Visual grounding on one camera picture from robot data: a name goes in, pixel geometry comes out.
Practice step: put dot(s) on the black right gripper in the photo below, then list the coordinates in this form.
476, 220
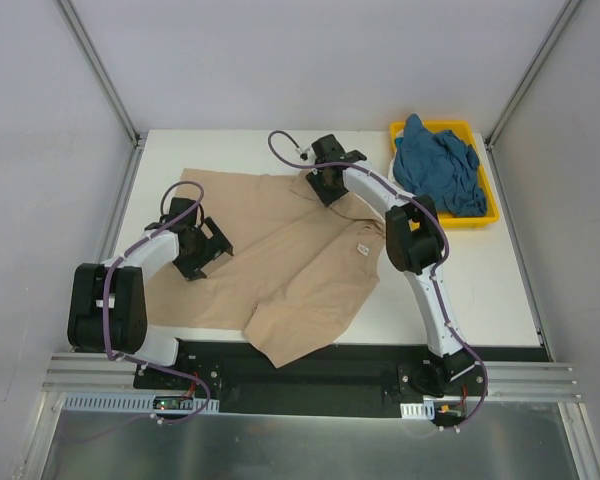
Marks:
327, 181

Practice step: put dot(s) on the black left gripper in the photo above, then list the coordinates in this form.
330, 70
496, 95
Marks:
203, 248

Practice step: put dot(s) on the beige t shirt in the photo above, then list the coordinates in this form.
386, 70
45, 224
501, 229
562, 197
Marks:
298, 274

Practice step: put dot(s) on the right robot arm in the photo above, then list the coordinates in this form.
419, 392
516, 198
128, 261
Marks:
415, 245

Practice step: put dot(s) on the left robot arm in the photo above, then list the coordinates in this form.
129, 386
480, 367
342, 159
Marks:
108, 311

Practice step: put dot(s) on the white cloth in bin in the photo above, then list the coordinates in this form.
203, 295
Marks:
396, 138

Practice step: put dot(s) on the blue t shirt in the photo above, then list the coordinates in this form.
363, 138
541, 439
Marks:
442, 166

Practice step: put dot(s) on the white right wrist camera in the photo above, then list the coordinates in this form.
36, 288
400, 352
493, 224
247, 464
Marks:
306, 154

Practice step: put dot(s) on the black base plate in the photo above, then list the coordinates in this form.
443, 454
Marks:
369, 403

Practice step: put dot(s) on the aluminium front rail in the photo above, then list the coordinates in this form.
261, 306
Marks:
234, 376

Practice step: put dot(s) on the left white cable duct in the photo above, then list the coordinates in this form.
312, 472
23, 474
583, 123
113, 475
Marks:
138, 403

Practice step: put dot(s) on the white cable duct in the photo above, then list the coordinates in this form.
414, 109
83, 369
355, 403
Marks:
138, 403
417, 411

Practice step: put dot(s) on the right white cable duct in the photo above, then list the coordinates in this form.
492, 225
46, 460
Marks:
417, 411

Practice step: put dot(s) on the left aluminium frame post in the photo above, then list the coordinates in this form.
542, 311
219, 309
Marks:
88, 49

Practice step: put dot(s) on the aluminium frame post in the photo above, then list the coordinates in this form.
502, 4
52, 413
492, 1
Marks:
555, 33
88, 49

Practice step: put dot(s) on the right aluminium frame post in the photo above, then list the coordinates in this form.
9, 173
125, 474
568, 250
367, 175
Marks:
555, 33

